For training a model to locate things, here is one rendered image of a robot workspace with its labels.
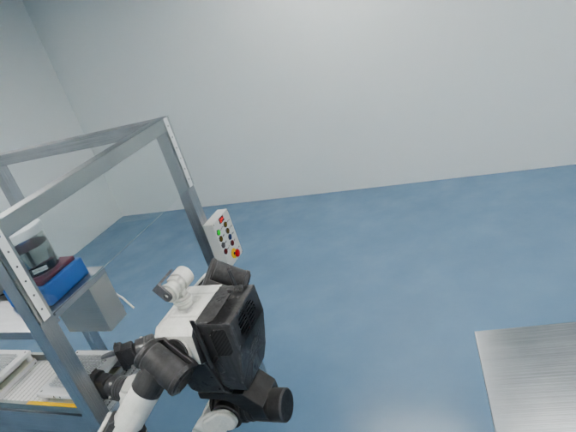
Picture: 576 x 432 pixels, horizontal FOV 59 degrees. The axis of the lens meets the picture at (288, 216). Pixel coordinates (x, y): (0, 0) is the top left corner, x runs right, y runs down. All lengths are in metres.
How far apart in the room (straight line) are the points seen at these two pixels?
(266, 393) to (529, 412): 0.80
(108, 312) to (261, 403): 0.69
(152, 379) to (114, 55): 4.91
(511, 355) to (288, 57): 3.89
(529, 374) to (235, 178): 4.57
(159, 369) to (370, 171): 4.04
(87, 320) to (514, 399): 1.50
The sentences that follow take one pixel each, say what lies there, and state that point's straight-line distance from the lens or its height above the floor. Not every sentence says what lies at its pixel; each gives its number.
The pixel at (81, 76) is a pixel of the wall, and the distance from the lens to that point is 6.49.
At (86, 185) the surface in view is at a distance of 1.94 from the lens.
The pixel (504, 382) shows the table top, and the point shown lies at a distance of 1.70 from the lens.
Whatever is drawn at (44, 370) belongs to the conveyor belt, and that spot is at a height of 0.91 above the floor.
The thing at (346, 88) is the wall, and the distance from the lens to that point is 5.01.
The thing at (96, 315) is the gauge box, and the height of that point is 1.20.
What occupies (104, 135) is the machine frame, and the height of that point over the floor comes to 1.70.
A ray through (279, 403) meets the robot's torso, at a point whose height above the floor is 0.90.
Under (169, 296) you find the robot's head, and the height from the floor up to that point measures 1.36.
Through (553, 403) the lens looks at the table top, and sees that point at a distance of 1.65.
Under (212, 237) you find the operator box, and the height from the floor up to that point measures 1.11.
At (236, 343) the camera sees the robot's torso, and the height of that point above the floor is 1.21.
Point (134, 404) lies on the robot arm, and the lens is 1.58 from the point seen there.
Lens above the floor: 2.09
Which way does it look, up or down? 24 degrees down
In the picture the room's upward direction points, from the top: 18 degrees counter-clockwise
